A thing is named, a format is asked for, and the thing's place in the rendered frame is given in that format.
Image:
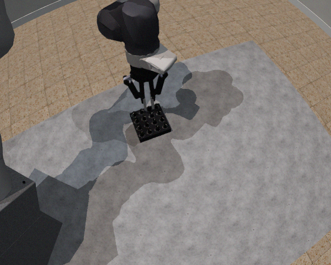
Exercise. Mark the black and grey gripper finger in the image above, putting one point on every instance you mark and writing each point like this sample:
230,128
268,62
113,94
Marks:
159,86
136,94

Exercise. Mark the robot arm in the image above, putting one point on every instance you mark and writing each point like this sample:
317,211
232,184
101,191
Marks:
134,22

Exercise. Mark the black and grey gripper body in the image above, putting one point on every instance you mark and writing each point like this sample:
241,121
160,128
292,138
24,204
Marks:
135,73

